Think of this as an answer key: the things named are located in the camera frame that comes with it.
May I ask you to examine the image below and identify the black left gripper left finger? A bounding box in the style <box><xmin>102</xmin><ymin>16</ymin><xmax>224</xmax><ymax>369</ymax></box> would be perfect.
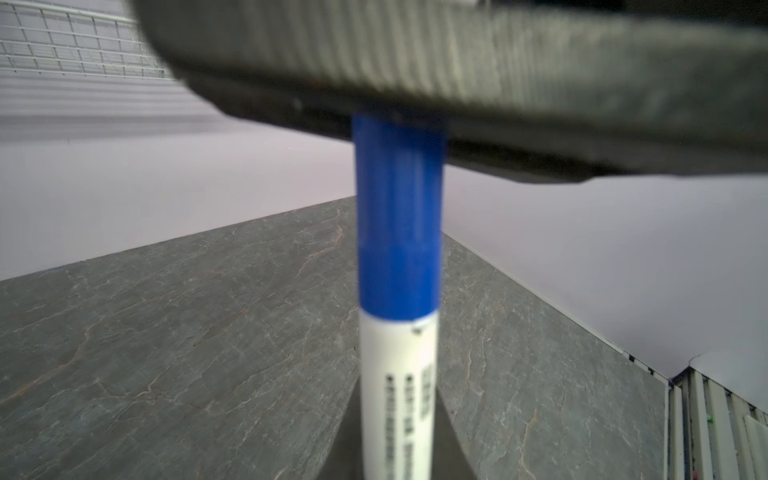
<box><xmin>316</xmin><ymin>380</ymin><xmax>364</xmax><ymax>480</ymax></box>

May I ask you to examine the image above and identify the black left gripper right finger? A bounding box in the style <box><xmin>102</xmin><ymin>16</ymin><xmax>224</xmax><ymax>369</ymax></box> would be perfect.
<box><xmin>431</xmin><ymin>389</ymin><xmax>477</xmax><ymax>480</ymax></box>

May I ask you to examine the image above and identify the aluminium frame rail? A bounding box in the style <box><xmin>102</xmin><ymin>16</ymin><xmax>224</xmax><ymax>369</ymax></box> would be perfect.
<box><xmin>623</xmin><ymin>350</ymin><xmax>768</xmax><ymax>480</ymax></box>

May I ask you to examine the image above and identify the white wire long basket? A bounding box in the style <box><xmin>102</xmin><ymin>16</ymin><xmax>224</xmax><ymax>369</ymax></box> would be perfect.
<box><xmin>1</xmin><ymin>1</ymin><xmax>173</xmax><ymax>81</ymax></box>

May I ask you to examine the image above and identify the white marker blue end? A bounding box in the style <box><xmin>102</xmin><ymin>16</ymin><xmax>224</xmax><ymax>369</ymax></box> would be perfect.
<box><xmin>352</xmin><ymin>115</ymin><xmax>445</xmax><ymax>479</ymax></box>

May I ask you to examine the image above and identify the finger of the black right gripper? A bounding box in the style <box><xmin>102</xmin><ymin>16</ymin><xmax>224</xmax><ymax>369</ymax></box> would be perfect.
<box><xmin>132</xmin><ymin>1</ymin><xmax>767</xmax><ymax>183</ymax></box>

